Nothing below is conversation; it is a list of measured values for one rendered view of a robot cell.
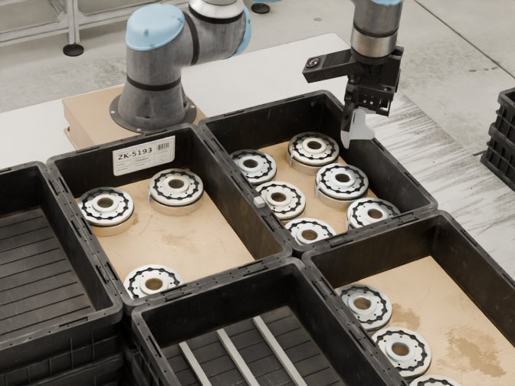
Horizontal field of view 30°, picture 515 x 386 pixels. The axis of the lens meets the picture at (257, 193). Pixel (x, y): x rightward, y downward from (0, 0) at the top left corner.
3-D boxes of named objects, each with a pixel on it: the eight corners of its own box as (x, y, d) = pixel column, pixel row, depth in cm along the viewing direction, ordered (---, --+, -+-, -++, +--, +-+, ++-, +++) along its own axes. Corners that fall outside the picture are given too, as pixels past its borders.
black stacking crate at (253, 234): (48, 208, 180) (44, 161, 173) (191, 169, 192) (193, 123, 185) (129, 358, 155) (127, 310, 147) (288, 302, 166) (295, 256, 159)
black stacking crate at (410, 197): (193, 168, 192) (195, 123, 185) (319, 135, 204) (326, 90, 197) (290, 302, 167) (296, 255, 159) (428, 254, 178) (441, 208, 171)
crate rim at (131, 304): (44, 168, 174) (42, 158, 173) (193, 130, 186) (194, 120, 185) (127, 319, 148) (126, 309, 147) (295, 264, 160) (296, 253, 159)
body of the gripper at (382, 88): (387, 121, 164) (398, 66, 155) (339, 109, 166) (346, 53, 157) (396, 93, 169) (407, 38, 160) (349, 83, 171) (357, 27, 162)
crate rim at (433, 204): (194, 130, 186) (194, 120, 185) (326, 96, 198) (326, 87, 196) (295, 264, 160) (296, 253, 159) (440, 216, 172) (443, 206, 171)
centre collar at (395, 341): (378, 347, 154) (378, 345, 153) (401, 335, 156) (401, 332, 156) (398, 368, 151) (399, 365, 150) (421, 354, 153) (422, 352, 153)
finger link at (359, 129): (369, 161, 169) (378, 116, 164) (336, 154, 170) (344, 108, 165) (372, 153, 172) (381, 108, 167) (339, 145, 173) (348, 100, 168)
